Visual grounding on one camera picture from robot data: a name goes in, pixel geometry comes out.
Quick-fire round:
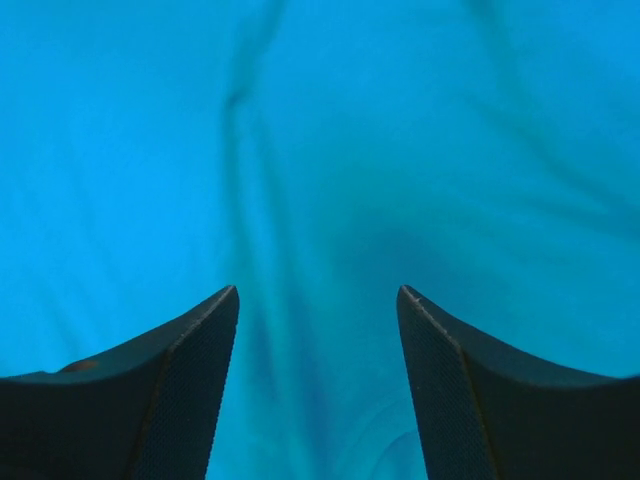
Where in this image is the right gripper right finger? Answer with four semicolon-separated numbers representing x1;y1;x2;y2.
397;286;639;480

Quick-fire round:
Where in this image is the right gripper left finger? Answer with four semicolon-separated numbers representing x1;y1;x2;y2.
1;286;239;480

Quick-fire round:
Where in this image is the blue t shirt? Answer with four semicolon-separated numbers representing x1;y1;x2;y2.
1;1;639;479

